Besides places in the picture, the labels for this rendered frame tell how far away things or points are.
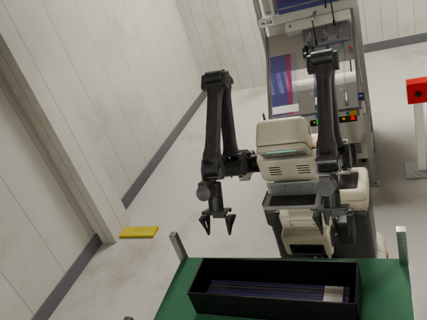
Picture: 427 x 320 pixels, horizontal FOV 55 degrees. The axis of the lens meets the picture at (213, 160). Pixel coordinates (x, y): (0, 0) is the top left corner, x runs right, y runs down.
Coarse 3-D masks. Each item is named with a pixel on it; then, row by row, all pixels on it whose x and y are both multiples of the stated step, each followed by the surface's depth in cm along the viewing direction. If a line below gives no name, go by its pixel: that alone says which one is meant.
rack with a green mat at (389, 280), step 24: (192, 264) 172; (360, 264) 146; (384, 264) 143; (408, 264) 140; (168, 288) 165; (384, 288) 135; (408, 288) 132; (168, 312) 154; (192, 312) 150; (384, 312) 128; (408, 312) 125
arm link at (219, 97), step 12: (228, 72) 162; (204, 84) 163; (216, 84) 160; (228, 84) 162; (216, 96) 159; (216, 108) 157; (216, 120) 156; (216, 132) 155; (216, 144) 154; (204, 156) 154; (216, 156) 152; (204, 168) 153; (216, 168) 151
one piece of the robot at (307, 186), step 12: (312, 180) 172; (276, 192) 180; (288, 192) 178; (300, 192) 176; (312, 192) 174; (264, 204) 177; (276, 204) 175; (288, 204) 173; (300, 204) 171; (312, 204) 168; (324, 216) 171
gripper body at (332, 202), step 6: (336, 192) 134; (324, 198) 136; (330, 198) 135; (336, 198) 134; (324, 204) 137; (330, 204) 135; (336, 204) 135; (342, 204) 138; (348, 204) 136; (318, 210) 137; (324, 210) 136
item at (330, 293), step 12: (216, 288) 151; (228, 288) 149; (240, 288) 147; (252, 288) 146; (264, 288) 144; (276, 288) 142; (288, 288) 141; (300, 288) 139; (312, 288) 138; (324, 288) 136; (336, 288) 135; (348, 288) 134; (324, 300) 132; (336, 300) 131; (348, 300) 130
